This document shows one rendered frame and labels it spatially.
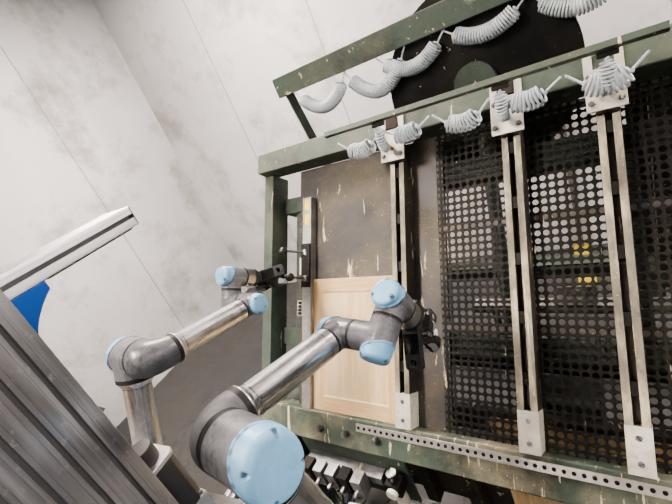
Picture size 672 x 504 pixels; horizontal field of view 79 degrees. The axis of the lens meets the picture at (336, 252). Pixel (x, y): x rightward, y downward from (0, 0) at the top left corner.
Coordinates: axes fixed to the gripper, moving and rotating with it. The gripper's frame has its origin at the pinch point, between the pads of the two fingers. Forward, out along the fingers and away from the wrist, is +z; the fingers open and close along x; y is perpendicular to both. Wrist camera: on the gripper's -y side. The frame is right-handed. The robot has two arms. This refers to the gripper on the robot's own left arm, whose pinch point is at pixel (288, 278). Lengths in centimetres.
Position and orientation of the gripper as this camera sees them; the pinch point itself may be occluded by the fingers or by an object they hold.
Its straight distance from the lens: 180.4
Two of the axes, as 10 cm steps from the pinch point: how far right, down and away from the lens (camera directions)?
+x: 2.8, 9.0, -3.2
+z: 5.9, 1.0, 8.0
